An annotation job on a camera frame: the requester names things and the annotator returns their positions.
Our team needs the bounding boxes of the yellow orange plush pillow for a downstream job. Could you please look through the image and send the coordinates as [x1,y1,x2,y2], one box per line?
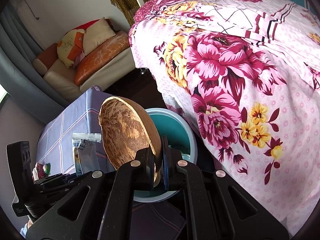
[56,28,87,68]

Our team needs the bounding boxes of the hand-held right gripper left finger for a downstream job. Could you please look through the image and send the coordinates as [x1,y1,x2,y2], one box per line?
[26,147,155,240]

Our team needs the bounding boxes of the red pillow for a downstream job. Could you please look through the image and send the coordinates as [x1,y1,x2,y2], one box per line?
[75,19,111,31]

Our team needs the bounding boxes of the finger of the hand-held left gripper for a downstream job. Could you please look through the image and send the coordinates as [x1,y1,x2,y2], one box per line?
[34,173,87,188]

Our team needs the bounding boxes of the teal trash bin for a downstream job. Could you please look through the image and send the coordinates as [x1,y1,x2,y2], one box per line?
[132,108,198,203]

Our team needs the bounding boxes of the grey blue curtain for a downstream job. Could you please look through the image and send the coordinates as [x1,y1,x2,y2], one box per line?
[0,12,66,125]

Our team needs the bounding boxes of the plaid purple tablecloth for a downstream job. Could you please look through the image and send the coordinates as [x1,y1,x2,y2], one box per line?
[36,85,187,240]

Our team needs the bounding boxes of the cream sofa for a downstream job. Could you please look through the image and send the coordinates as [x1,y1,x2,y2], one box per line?
[32,17,137,103]

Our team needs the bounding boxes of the orange seat cushion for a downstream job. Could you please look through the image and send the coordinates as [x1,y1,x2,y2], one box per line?
[74,31,131,86]

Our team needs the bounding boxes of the beige pillow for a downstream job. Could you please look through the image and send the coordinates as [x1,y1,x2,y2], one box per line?
[82,17,117,56]

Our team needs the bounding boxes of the pink floral blanket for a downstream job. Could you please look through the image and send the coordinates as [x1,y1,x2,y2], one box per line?
[128,0,320,236]

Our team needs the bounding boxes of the blue snack wrapper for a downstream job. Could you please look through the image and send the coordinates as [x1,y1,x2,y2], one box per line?
[72,132,102,177]

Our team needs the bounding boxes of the pink snack pouch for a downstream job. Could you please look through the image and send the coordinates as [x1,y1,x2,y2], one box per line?
[32,162,52,181]

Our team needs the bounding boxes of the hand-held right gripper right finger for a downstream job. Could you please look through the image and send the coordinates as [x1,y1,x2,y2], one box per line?
[161,135,289,240]

